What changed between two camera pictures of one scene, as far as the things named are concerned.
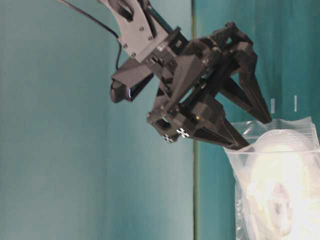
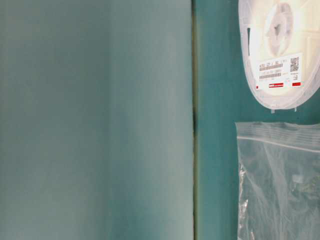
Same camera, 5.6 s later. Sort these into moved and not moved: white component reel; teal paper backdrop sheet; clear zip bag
Moved: white component reel
Not moved: clear zip bag; teal paper backdrop sheet
